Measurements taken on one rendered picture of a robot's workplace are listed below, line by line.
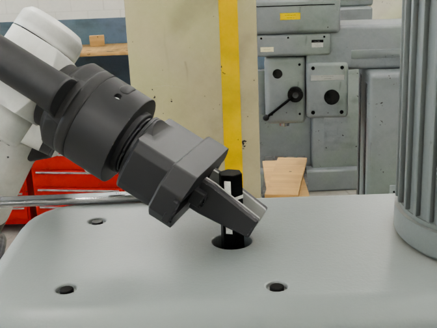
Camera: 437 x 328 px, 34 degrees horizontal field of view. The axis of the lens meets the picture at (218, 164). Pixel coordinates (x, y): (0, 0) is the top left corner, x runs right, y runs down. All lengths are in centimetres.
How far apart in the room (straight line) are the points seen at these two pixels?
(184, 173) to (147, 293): 10
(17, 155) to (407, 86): 54
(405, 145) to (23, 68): 33
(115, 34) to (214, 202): 918
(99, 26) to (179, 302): 929
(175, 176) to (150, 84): 179
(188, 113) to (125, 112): 177
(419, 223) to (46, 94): 33
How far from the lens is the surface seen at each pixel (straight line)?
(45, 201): 79
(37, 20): 68
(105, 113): 63
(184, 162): 61
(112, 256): 65
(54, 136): 65
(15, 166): 99
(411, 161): 64
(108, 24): 978
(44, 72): 63
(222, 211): 63
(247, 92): 238
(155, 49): 237
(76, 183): 552
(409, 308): 57
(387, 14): 898
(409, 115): 63
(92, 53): 899
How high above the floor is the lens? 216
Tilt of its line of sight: 17 degrees down
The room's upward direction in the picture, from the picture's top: 2 degrees counter-clockwise
